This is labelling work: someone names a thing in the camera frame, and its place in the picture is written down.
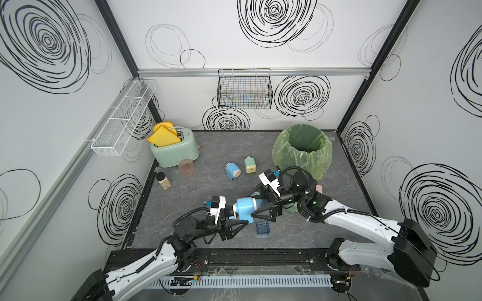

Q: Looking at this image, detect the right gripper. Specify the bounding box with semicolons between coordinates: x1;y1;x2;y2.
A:
246;182;308;223

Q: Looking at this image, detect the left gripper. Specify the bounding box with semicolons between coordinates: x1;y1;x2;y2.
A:
190;206;245;243

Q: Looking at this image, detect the blue sharpener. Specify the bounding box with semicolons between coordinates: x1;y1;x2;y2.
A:
225;163;241;180
230;197;262;224

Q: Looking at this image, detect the clear blue shavings tray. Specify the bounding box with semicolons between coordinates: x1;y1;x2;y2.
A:
256;221;271;236

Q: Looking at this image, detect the yellow green pencil sharpener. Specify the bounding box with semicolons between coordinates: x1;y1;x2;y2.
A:
244;156;257;174

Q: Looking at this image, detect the green cream pencil sharpener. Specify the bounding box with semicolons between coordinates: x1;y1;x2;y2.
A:
283;203;298;213

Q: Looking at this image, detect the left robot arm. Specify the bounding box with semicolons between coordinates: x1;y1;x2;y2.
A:
72;207;249;300

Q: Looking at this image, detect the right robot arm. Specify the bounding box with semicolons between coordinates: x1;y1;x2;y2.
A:
251;167;438;288

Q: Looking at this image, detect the bin with green bag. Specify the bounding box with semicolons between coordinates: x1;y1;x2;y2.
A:
272;124;333;181

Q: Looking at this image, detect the small black-capped bottle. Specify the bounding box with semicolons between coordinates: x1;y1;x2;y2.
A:
155;172;172;190

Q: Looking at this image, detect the mint green toaster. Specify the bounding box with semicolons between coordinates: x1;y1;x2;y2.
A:
150;128;200;168

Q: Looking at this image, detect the yellow toy toast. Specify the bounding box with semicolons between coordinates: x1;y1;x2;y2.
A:
147;122;182;147

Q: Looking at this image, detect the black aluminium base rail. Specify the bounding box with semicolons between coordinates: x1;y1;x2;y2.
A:
105;247;409;273

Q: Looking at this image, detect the grey slotted cable duct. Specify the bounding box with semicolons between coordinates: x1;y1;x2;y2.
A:
147;275;333;290

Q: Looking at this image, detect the black wire basket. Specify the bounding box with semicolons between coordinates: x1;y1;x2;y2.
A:
215;68;274;109

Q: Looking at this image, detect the white mesh wall shelf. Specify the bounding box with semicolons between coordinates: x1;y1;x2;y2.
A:
91;79;156;156

